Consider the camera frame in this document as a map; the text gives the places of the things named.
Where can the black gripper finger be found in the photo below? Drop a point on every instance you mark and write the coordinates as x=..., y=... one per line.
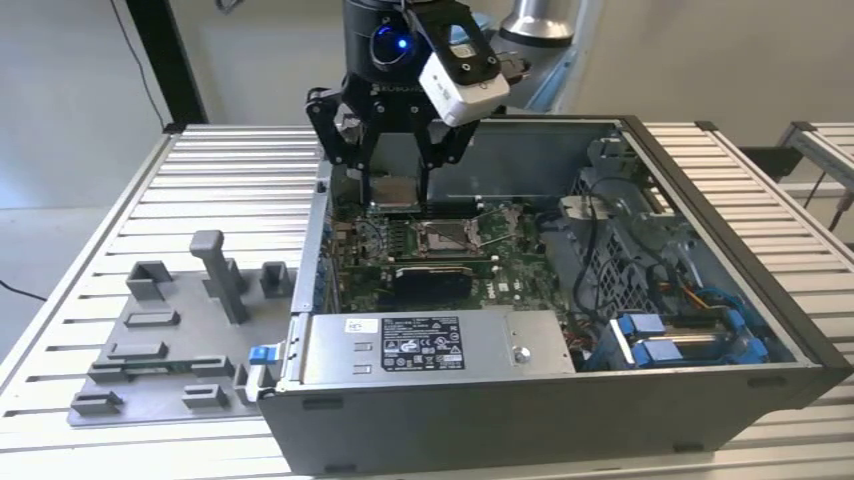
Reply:
x=443, y=145
x=334, y=130

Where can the silver CPU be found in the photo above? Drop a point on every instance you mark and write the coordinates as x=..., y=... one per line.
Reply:
x=394, y=192

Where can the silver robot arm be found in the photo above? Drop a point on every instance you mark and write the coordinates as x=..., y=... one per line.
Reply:
x=537, y=22

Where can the CPU socket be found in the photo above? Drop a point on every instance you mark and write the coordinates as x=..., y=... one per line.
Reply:
x=443, y=237

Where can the long black RAM slot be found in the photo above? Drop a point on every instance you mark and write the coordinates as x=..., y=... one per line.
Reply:
x=441, y=257

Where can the thin metal locking lever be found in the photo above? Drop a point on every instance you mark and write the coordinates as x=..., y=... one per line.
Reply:
x=507, y=230

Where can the green motherboard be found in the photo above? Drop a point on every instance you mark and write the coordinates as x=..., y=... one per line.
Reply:
x=507, y=290

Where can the grey metal disk bay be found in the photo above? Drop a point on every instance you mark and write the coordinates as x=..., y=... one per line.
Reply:
x=621, y=280

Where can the silver power supply unit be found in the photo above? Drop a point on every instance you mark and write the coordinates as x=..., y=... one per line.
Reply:
x=534, y=335

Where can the blue disk carrier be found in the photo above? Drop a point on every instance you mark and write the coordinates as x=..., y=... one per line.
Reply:
x=641, y=324
x=262, y=356
x=657, y=352

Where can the black box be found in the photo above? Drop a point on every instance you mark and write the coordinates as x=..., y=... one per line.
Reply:
x=770, y=162

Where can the grey parts rack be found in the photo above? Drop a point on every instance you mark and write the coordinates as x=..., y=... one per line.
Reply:
x=174, y=360

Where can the green RAM stick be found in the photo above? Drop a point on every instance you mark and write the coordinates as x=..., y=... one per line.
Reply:
x=160, y=367

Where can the black open PC case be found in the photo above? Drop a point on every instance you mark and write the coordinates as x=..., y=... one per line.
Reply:
x=467, y=430

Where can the metal slat side table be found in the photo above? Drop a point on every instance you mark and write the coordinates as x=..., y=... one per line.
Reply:
x=827, y=145

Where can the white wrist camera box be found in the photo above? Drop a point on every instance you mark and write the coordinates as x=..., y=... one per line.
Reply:
x=463, y=100

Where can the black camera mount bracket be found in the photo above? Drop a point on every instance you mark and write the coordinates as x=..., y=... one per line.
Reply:
x=443, y=27

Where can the black upright post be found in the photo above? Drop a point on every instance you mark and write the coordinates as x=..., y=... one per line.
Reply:
x=167, y=60

